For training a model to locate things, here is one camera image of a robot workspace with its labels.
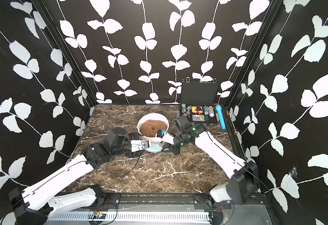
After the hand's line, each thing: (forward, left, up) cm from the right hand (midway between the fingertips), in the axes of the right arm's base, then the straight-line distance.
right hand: (162, 146), depth 74 cm
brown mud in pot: (+17, +10, -8) cm, 21 cm away
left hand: (+3, +11, +4) cm, 12 cm away
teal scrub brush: (-1, +4, +1) cm, 5 cm away
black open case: (+49, -28, -13) cm, 58 cm away
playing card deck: (+35, -26, -18) cm, 48 cm away
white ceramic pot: (+23, +8, -3) cm, 25 cm away
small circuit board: (-29, +32, -19) cm, 48 cm away
